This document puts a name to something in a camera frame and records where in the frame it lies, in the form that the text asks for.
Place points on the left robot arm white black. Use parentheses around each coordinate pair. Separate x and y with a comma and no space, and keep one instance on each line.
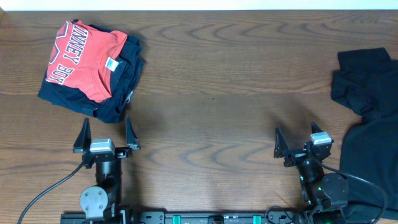
(101,202)

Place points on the black clothes pile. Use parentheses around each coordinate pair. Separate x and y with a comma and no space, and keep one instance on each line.
(366,83)

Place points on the orange red t-shirt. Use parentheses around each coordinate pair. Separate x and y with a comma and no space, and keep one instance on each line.
(79,56)

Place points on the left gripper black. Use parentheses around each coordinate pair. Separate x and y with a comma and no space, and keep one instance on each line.
(121,150)

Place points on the folded navy blue shirt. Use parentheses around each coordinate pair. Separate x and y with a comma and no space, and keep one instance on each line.
(126,71)

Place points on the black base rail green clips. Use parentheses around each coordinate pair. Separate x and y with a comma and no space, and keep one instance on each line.
(270,216)

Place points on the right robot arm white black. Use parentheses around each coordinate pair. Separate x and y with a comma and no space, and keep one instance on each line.
(326,194)

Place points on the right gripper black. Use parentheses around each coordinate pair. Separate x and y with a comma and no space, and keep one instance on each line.
(296,155)

